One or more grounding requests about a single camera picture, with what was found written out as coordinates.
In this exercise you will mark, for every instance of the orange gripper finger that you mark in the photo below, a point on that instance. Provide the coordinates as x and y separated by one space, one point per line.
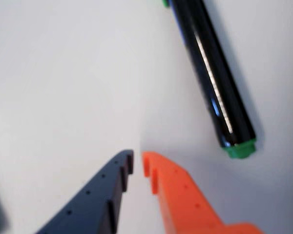
185 202

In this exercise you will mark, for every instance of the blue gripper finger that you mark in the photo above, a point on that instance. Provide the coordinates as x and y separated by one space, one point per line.
92 204

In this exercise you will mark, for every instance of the black marker with green cap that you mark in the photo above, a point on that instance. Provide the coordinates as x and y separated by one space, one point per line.
210 73

